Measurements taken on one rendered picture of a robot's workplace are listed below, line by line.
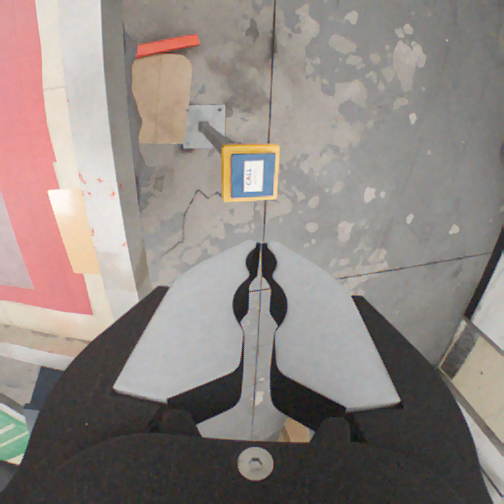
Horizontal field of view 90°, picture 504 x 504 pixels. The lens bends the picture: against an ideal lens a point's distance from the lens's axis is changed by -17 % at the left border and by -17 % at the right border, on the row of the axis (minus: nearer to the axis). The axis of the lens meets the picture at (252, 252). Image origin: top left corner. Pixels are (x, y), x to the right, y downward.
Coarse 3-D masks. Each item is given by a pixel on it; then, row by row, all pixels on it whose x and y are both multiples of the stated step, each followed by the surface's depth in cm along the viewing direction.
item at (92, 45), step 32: (64, 0) 17; (96, 0) 17; (64, 32) 18; (96, 32) 18; (64, 64) 19; (96, 64) 19; (96, 96) 21; (96, 128) 22; (128, 128) 25; (96, 160) 23; (128, 160) 26; (96, 192) 25; (128, 192) 26; (96, 224) 26; (128, 224) 27; (96, 256) 28; (128, 256) 28; (128, 288) 30; (0, 352) 39; (32, 352) 37; (64, 352) 37
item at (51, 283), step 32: (0, 192) 29; (32, 192) 29; (0, 224) 31; (32, 224) 31; (0, 256) 34; (32, 256) 33; (64, 256) 33; (0, 288) 37; (32, 288) 36; (64, 288) 35
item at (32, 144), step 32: (0, 0) 19; (32, 0) 19; (0, 32) 20; (32, 32) 21; (0, 64) 22; (32, 64) 22; (0, 96) 24; (32, 96) 24; (0, 128) 25; (32, 128) 25; (0, 160) 27; (32, 160) 27
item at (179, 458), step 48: (192, 432) 5; (336, 432) 5; (48, 480) 4; (96, 480) 4; (144, 480) 4; (192, 480) 4; (240, 480) 4; (288, 480) 4; (336, 480) 4; (384, 480) 4; (432, 480) 4
